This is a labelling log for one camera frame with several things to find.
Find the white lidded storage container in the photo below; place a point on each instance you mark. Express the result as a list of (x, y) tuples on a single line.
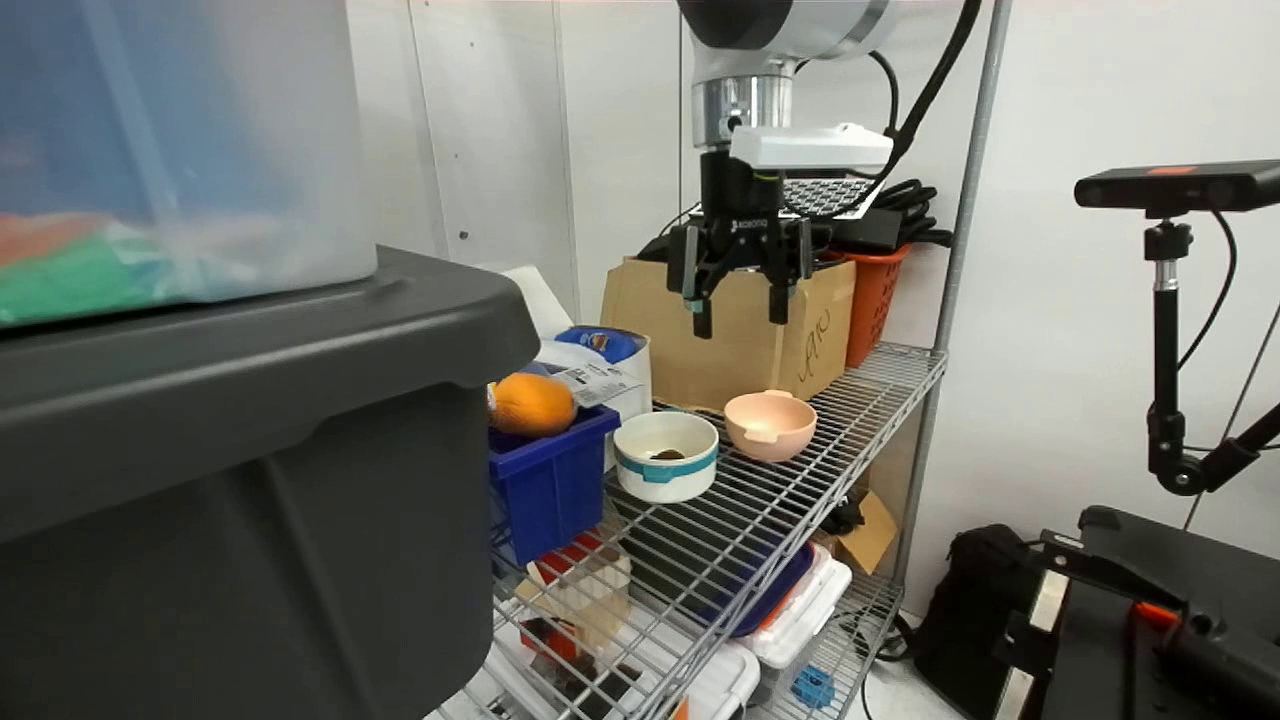
[(806, 614)]

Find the blue printed pouch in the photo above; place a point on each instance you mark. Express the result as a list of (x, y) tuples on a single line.
[(600, 345)]

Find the black backpack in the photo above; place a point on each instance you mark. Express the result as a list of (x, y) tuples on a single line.
[(975, 604)]

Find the dark grey storage tote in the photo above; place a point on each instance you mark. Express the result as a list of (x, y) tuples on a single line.
[(243, 506)]

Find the brown cardboard box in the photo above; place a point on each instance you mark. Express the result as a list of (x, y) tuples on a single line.
[(743, 353)]

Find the pink bowl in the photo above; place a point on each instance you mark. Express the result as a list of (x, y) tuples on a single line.
[(775, 435)]

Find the clear plastic storage bin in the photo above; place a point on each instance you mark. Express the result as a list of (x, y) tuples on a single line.
[(172, 147)]

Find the orange bucket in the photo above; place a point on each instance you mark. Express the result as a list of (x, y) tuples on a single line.
[(873, 307)]

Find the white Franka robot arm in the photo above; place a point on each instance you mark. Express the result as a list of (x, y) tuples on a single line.
[(826, 24)]

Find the clear box with red items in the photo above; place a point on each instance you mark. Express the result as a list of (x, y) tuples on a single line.
[(581, 586)]

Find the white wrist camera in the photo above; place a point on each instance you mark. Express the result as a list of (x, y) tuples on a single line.
[(814, 147)]

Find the orange ball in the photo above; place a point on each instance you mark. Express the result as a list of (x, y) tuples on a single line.
[(535, 404)]

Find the black articulated camera stand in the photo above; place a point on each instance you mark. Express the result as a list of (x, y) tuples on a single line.
[(1167, 345)]

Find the black white grid panel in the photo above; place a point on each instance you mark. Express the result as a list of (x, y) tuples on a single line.
[(832, 196)]

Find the pile of black bags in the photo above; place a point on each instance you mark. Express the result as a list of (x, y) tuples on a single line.
[(894, 214)]

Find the small blue round item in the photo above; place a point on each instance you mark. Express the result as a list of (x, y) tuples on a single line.
[(814, 689)]

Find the cream bowl with teal band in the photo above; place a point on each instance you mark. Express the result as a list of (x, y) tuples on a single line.
[(667, 483)]

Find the blue plastic bin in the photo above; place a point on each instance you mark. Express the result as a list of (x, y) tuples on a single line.
[(555, 485)]

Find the black camera with orange mark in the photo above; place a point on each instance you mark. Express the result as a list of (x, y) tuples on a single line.
[(1172, 185)]

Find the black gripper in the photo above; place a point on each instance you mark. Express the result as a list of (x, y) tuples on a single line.
[(745, 200)]

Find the small cardboard flap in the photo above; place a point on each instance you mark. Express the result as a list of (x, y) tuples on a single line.
[(870, 537)]

